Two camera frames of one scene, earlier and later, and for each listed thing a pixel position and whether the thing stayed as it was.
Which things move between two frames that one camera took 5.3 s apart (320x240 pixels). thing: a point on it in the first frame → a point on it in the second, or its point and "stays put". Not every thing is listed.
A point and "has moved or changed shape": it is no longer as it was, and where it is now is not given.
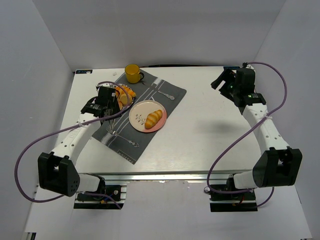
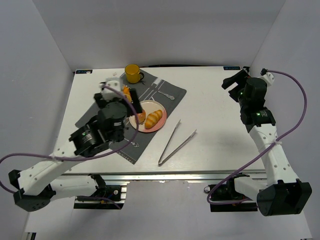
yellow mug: x=133 y=75 stays put
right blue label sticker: x=231 y=67 stays put
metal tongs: x=111 y=124 has moved or changed shape
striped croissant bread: x=152 y=118 stays put
